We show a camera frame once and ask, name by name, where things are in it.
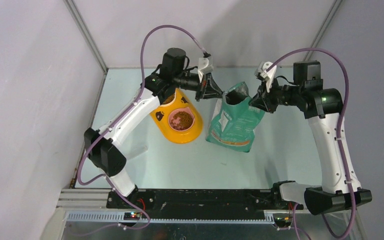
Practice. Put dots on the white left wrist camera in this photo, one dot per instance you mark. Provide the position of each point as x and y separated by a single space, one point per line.
204 67

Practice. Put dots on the brown pet food kibble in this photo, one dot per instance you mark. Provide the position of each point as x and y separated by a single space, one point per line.
182 101

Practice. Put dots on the controller board with leds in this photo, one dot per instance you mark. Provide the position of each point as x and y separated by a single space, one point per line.
283 222
132 216

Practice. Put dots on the cream paw print bowl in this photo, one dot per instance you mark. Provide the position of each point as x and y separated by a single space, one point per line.
169 100

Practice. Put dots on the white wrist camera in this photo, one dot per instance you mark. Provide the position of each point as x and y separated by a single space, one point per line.
204 67
266 73

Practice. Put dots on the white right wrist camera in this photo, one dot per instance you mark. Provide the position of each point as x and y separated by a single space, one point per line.
266 73

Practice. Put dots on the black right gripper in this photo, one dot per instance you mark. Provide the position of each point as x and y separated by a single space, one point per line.
264 100

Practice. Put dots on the left controller board with LEDs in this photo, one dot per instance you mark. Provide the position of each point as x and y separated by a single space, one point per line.
132 216

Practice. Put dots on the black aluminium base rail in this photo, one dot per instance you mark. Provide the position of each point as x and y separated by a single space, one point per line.
176 205

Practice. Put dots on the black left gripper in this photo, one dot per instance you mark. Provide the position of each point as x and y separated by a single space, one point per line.
211 91

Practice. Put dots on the green white pet food bag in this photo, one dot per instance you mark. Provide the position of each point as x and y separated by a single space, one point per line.
234 120

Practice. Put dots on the clear plastic food scoop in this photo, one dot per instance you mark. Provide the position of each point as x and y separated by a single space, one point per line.
135 151

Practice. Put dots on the right controller board with LEDs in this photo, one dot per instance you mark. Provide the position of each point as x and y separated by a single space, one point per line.
283 222

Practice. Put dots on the pink cat ear bowl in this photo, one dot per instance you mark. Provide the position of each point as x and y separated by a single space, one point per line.
181 119

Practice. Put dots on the yellow double bowl feeder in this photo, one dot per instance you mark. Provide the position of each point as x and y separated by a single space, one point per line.
160 117

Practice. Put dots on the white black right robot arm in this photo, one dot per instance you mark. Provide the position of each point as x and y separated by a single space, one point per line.
340 188

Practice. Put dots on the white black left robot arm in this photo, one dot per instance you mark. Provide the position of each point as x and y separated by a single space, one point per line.
102 146

